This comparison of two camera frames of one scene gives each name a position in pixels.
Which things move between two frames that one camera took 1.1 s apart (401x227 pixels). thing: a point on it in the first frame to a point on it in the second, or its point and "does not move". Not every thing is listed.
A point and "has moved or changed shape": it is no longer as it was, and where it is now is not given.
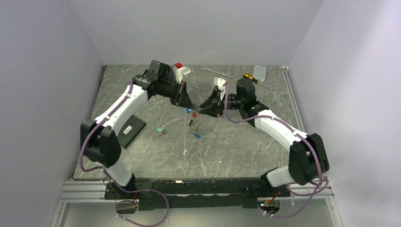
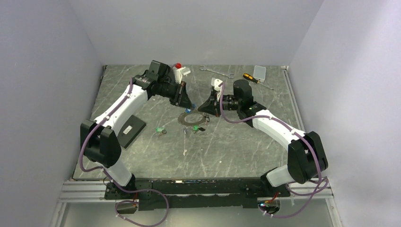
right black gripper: [213, 103] does not move
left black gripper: [181, 97] does not move
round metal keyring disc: [195, 120] has moved or changed shape
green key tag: [159, 129] does not move
